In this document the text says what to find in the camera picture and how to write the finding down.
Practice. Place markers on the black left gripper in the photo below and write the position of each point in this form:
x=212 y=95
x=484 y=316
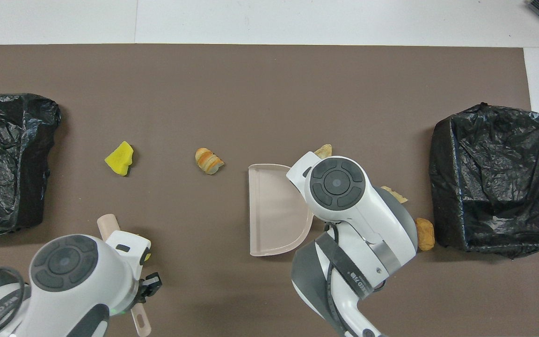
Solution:
x=150 y=286

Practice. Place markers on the brown table mat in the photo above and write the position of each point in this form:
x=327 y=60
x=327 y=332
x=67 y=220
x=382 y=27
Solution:
x=251 y=70

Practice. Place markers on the black bag lined bin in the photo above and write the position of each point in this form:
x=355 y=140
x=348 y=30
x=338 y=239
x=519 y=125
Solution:
x=3 y=159
x=498 y=187

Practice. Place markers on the beige plastic dustpan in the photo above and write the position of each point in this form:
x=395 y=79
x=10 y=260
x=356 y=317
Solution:
x=274 y=210

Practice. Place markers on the beige bread chunk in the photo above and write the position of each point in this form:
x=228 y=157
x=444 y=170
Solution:
x=324 y=150

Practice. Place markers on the wedge yellow sponge piece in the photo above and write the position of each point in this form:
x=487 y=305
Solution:
x=120 y=158

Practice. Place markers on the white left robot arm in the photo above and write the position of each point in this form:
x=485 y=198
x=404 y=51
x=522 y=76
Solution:
x=110 y=281

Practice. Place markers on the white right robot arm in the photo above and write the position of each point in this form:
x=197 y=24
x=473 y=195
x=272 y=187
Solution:
x=367 y=220

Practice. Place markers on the beige hand brush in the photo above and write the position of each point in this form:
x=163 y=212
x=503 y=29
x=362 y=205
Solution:
x=108 y=224

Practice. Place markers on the orange striped croissant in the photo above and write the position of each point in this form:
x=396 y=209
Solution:
x=208 y=161

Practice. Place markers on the pale crinkled chip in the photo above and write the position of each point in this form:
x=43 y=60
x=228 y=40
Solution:
x=396 y=194

